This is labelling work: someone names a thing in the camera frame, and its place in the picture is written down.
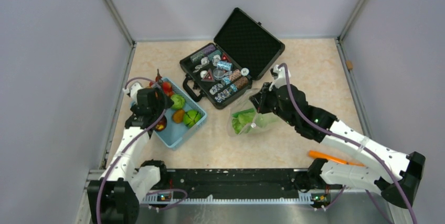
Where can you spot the clear round dealer button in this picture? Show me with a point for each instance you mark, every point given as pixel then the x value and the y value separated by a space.
pixel 218 74

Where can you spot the green bell pepper toy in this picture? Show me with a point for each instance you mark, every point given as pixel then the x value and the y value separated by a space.
pixel 178 102

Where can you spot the red cherry tomato bunch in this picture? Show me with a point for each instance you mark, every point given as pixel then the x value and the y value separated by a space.
pixel 165 86

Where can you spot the orange marker pen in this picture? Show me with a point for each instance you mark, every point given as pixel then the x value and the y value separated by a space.
pixel 316 154

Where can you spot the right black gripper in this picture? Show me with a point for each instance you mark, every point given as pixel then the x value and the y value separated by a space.
pixel 260 99

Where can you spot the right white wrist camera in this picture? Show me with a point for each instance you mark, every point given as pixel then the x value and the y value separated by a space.
pixel 281 76

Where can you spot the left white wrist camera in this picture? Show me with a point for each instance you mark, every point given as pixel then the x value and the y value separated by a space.
pixel 132 90

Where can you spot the orange brown fruit toy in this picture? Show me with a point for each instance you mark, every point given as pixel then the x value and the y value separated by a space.
pixel 177 116

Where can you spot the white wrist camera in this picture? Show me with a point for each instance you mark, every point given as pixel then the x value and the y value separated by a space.
pixel 281 76
pixel 132 90

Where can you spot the green napa cabbage toy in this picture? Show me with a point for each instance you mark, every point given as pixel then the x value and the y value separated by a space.
pixel 249 122

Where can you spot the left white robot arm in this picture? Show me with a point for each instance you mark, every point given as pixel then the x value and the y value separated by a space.
pixel 116 196

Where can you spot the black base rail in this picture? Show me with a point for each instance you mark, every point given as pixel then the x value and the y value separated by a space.
pixel 261 183

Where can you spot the clear zip top bag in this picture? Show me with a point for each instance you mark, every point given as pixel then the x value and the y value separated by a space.
pixel 243 103

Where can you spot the green striped round fruit toy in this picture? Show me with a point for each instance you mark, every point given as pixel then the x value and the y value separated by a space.
pixel 191 117

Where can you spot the red triangle dealer token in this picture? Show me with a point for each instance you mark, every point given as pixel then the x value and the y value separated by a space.
pixel 207 76

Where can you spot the white single poker chip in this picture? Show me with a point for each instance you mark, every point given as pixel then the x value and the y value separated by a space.
pixel 244 71

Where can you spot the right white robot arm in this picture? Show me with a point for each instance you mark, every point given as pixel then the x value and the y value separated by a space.
pixel 394 175

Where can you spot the black poker chip case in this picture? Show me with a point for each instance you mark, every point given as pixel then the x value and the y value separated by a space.
pixel 243 43

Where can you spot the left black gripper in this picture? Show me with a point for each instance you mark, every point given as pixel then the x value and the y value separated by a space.
pixel 161 102

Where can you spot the white cable duct strip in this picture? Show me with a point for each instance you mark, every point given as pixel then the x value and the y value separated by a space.
pixel 303 199

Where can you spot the light blue plastic basket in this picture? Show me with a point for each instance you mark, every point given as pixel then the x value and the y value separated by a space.
pixel 175 134

